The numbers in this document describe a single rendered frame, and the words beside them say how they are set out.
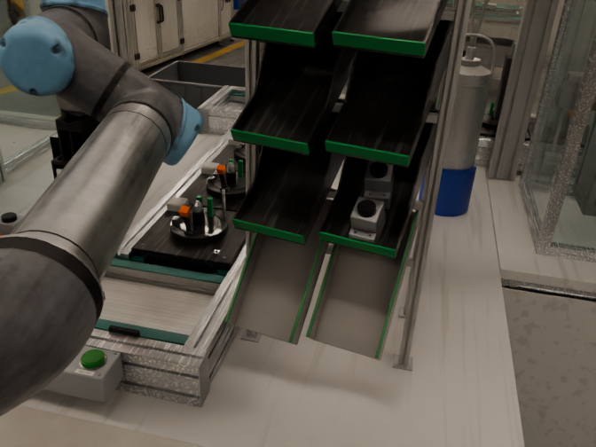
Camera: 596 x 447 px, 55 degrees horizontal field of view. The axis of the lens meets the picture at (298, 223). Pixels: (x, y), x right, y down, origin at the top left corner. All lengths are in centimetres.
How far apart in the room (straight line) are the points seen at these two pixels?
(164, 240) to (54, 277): 101
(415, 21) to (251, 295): 56
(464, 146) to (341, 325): 84
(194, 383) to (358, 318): 32
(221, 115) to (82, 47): 167
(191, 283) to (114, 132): 77
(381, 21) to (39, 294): 65
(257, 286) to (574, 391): 110
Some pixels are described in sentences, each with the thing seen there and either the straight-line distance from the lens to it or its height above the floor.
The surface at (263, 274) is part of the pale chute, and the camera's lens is 110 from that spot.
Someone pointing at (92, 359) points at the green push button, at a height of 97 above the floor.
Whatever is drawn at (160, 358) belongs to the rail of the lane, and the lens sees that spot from 109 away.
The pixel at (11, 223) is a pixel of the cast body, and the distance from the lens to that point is 132.
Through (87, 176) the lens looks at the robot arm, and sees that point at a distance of 51.
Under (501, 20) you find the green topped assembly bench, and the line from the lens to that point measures 594.
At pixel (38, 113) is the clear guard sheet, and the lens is 137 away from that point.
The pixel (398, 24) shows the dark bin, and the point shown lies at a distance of 88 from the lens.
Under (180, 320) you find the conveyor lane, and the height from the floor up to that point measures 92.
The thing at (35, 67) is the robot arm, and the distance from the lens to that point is 67.
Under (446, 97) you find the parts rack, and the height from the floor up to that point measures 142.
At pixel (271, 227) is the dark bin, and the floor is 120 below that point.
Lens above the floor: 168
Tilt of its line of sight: 29 degrees down
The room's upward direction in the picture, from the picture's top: 3 degrees clockwise
